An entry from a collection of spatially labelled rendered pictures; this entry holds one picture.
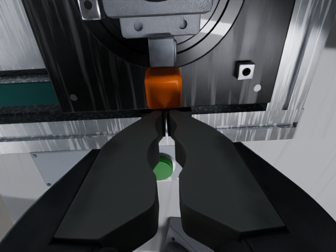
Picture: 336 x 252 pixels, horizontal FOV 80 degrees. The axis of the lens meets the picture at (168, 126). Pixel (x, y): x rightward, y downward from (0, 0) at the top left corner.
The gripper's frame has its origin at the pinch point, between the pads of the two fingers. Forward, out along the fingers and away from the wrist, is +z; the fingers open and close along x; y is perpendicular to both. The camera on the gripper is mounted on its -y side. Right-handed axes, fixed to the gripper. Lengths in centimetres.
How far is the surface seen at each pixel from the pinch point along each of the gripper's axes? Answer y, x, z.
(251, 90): 3.0, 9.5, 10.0
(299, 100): 5.1, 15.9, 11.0
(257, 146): 20.0, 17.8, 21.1
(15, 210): 36, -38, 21
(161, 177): 15.6, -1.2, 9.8
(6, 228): 176, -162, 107
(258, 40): -2.1, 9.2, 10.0
